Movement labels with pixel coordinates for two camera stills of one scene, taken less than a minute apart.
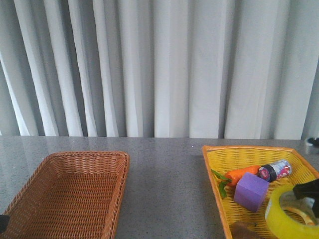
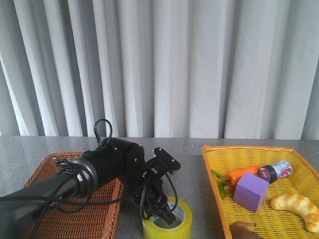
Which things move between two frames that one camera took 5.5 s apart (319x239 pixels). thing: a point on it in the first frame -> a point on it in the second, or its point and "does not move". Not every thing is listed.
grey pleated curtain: x=208 y=69 does not move
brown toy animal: x=239 y=230 does not move
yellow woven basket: x=225 y=159 does not move
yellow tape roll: x=281 y=226 -> x=151 y=230
